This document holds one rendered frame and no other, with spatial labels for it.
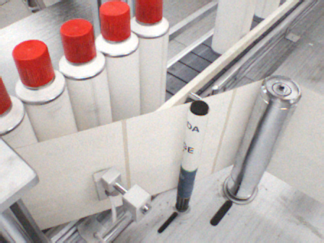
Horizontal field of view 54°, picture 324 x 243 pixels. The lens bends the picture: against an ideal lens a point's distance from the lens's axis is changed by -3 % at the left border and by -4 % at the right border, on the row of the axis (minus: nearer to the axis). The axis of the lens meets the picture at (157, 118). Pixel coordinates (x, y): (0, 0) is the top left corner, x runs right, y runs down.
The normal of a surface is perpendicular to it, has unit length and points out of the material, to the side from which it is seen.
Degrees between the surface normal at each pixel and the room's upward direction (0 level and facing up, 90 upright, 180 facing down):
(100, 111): 90
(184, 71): 0
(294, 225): 0
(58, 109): 90
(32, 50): 3
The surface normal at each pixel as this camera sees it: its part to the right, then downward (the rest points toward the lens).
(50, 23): 0.03, -0.66
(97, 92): 0.72, 0.54
